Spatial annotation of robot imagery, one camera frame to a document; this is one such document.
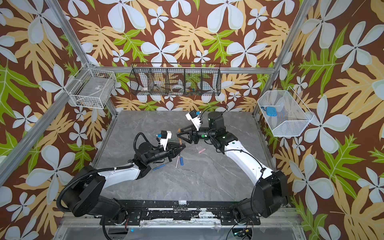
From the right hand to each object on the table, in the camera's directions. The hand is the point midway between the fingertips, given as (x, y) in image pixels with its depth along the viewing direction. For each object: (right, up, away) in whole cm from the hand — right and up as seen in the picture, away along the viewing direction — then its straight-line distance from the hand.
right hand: (180, 134), depth 71 cm
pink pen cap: (+13, -12, +28) cm, 33 cm away
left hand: (+2, -5, +4) cm, 7 cm away
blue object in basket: (+52, +12, +15) cm, 56 cm away
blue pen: (-15, -21, +20) cm, 33 cm away
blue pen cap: (-1, -18, +23) cm, 29 cm away
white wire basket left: (-53, +26, +16) cm, 61 cm away
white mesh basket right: (+59, +12, +13) cm, 61 cm away
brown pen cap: (0, +2, -2) cm, 2 cm away
